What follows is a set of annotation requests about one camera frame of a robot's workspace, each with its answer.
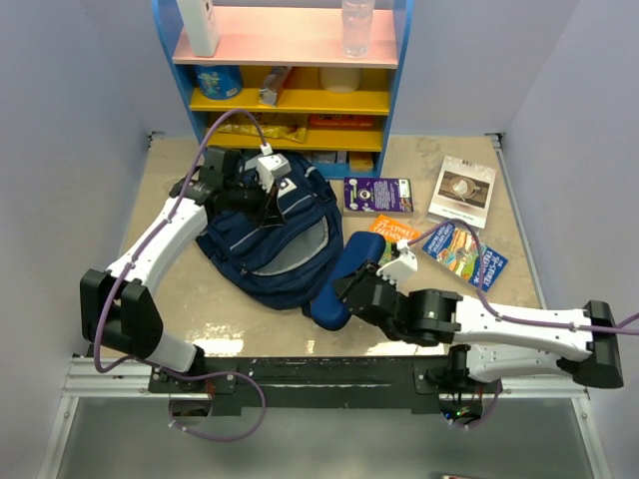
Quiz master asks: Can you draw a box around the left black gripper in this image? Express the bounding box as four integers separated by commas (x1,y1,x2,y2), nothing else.
225,173,287,229

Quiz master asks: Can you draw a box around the navy blue student backpack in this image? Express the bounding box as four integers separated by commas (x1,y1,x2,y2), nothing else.
196,152,343,316

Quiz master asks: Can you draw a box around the blue Treehouse book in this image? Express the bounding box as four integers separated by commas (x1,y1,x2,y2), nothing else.
422,224,508,292

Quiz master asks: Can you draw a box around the blue zippered pencil case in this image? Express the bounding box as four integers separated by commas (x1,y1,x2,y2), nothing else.
311,232,385,331

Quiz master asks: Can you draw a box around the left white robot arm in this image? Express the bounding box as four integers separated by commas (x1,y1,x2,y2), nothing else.
80,148,291,391

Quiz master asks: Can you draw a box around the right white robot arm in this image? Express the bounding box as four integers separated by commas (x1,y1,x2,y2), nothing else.
332,261,624,392

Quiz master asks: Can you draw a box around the yellow snack bag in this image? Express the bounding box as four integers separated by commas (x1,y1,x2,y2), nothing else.
218,113,309,144

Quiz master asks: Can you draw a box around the purple paperback book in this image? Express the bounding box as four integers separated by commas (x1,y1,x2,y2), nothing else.
343,177,414,215

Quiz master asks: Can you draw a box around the orange Treehouse book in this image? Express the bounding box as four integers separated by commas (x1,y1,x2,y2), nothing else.
368,215,420,265

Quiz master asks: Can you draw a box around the small boxes bottom shelf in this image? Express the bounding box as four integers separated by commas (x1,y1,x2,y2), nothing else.
215,148,375,174

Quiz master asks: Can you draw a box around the orange red snack box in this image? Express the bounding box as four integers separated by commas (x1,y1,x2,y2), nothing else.
309,114,375,130

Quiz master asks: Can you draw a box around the white coffee cover book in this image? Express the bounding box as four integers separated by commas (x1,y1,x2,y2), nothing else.
427,156,497,230

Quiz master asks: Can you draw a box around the blue colourful shelf unit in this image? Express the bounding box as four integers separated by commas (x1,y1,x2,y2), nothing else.
151,1,414,177

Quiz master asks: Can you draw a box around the silver foil snack packet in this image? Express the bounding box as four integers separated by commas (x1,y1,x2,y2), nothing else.
259,66,293,107

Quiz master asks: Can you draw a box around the blue snack canister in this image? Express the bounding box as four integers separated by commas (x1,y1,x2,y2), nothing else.
195,65,244,101

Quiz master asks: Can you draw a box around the cream round container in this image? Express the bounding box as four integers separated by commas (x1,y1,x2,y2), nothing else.
319,67,362,94

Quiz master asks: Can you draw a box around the white rectangular bottle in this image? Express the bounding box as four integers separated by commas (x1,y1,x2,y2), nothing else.
177,0,220,58

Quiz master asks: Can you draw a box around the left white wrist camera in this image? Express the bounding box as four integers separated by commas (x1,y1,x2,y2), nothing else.
256,143,291,193

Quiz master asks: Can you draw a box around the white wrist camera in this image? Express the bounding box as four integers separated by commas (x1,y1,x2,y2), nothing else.
256,143,291,193
376,239,418,286

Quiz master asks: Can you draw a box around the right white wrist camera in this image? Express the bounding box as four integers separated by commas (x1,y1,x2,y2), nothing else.
376,239,418,286

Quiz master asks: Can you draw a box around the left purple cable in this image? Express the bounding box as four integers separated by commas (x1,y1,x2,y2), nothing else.
92,108,274,443

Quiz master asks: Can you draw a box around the purple cable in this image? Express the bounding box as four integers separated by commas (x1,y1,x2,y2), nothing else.
92,108,274,443
403,219,639,430

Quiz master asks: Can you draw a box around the black metal base plate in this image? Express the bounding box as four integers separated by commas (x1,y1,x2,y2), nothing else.
148,354,505,418

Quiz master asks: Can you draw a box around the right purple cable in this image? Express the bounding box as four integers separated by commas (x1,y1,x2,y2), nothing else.
403,219,639,430

